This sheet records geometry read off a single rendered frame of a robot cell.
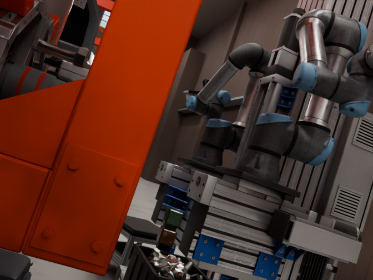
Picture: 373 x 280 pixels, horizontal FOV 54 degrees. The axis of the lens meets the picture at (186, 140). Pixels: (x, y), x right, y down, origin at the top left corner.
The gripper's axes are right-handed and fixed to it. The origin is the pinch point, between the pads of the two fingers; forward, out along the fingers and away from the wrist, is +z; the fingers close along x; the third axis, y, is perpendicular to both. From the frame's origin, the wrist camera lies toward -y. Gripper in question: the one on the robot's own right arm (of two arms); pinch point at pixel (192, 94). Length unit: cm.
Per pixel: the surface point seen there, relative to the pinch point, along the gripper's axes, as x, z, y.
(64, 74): -97, -88, 20
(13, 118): -111, -124, 34
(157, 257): -79, -131, 57
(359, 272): 319, 60, 139
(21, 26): -110, -84, 10
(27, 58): -105, -66, 15
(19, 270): -100, -105, 70
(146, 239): -11, 0, 94
